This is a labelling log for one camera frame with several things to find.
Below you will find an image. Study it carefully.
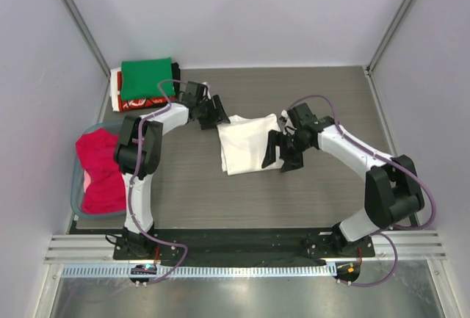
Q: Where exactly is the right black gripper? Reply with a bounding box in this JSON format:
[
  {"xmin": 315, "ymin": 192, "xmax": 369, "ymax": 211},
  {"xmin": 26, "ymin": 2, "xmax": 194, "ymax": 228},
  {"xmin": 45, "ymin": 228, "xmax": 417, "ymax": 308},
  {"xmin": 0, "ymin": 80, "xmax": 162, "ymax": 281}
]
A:
[{"xmin": 262, "ymin": 129, "xmax": 312, "ymax": 172}]

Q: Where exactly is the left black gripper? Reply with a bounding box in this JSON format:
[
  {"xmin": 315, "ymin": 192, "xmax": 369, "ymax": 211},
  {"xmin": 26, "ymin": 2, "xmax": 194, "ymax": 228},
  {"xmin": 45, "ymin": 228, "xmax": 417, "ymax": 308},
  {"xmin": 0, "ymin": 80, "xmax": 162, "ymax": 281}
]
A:
[{"xmin": 197, "ymin": 95, "xmax": 230, "ymax": 131}]

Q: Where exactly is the white printed t-shirt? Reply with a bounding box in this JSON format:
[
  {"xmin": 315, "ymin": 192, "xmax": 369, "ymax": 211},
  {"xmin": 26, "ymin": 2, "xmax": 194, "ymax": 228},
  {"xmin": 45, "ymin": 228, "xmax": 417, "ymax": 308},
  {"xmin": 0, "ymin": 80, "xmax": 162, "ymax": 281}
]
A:
[{"xmin": 217, "ymin": 114, "xmax": 283, "ymax": 176}]

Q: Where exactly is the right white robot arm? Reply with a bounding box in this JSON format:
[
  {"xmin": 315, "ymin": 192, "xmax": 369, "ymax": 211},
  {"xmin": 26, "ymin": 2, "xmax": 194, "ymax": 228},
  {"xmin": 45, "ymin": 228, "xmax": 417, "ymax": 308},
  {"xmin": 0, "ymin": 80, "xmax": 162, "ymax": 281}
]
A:
[{"xmin": 261, "ymin": 103, "xmax": 424, "ymax": 256}]

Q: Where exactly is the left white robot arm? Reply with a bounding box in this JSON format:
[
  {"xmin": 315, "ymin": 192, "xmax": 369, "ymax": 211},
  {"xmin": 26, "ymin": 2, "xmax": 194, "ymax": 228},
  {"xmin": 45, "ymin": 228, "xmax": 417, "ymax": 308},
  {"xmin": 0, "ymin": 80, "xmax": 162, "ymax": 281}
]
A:
[{"xmin": 114, "ymin": 79, "xmax": 230, "ymax": 259}]

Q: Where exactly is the folded red printed t-shirt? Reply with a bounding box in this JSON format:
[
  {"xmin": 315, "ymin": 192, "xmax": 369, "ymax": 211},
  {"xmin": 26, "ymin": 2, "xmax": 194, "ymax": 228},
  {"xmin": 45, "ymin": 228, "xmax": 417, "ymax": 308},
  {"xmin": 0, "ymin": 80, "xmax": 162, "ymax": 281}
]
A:
[{"xmin": 118, "ymin": 72, "xmax": 167, "ymax": 112}]

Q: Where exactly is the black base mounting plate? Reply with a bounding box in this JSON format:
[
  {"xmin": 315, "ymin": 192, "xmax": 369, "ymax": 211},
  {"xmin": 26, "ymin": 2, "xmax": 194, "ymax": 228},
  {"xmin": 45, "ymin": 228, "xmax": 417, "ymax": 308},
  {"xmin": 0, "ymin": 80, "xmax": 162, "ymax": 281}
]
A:
[{"xmin": 113, "ymin": 228, "xmax": 375, "ymax": 268}]

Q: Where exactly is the folded white t-shirt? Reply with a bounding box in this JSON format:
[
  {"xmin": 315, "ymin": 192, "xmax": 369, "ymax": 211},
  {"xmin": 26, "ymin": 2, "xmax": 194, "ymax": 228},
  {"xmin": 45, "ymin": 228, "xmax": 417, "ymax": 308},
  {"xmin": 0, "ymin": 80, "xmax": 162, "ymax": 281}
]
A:
[{"xmin": 109, "ymin": 67, "xmax": 121, "ymax": 112}]

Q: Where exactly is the grey laundry basket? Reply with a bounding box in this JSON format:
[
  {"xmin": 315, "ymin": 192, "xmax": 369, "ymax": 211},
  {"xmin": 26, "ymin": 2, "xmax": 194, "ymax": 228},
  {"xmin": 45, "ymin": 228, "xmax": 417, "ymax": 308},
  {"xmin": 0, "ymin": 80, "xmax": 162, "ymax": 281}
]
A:
[{"xmin": 70, "ymin": 120, "xmax": 126, "ymax": 220}]

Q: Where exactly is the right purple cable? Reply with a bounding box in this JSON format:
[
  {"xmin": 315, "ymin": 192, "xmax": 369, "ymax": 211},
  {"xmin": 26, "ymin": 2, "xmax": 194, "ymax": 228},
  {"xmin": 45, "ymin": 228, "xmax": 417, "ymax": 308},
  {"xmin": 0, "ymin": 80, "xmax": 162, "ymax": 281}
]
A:
[{"xmin": 286, "ymin": 94, "xmax": 438, "ymax": 289}]

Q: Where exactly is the purple cable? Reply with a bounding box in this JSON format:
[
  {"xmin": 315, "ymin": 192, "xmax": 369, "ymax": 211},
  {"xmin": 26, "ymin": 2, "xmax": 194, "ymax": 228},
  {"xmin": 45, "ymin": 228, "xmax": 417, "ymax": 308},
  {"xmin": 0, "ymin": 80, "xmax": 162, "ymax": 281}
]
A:
[
  {"xmin": 126, "ymin": 79, "xmax": 189, "ymax": 286},
  {"xmin": 286, "ymin": 94, "xmax": 438, "ymax": 289}
]

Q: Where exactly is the slotted grey cable duct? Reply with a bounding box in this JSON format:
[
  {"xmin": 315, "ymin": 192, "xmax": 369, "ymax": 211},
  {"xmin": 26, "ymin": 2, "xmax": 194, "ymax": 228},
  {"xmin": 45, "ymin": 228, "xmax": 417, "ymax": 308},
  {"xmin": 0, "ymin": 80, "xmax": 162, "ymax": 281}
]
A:
[{"xmin": 61, "ymin": 263, "xmax": 336, "ymax": 279}]

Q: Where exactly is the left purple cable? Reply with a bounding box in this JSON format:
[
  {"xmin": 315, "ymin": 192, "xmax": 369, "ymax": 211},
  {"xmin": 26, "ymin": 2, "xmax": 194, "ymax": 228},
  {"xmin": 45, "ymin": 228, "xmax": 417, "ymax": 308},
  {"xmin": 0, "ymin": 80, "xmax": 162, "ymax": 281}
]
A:
[{"xmin": 126, "ymin": 79, "xmax": 189, "ymax": 286}]

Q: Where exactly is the aluminium frame rail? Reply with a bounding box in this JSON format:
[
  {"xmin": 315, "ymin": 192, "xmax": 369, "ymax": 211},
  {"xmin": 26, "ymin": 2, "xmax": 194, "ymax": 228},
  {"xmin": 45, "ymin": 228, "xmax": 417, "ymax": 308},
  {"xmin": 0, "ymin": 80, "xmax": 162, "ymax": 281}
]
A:
[{"xmin": 43, "ymin": 231, "xmax": 447, "ymax": 264}]

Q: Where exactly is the left aluminium corner post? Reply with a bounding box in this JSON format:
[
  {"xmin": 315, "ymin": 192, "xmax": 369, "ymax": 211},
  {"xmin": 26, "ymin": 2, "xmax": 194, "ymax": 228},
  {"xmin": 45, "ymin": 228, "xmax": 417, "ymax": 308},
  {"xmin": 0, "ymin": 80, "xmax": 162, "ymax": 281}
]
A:
[{"xmin": 43, "ymin": 0, "xmax": 110, "ymax": 73}]

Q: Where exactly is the aluminium corner post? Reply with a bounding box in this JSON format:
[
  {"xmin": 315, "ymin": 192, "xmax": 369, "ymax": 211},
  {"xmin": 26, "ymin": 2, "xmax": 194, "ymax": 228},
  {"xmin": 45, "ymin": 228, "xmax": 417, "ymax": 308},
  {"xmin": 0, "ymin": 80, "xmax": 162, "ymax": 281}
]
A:
[
  {"xmin": 43, "ymin": 0, "xmax": 110, "ymax": 73},
  {"xmin": 365, "ymin": 0, "xmax": 438, "ymax": 75}
]

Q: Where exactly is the right aluminium corner post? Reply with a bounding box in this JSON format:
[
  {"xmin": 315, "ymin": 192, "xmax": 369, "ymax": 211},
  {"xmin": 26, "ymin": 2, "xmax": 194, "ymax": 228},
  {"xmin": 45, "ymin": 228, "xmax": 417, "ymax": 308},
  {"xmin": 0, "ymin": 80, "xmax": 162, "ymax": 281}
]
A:
[{"xmin": 365, "ymin": 0, "xmax": 438, "ymax": 75}]

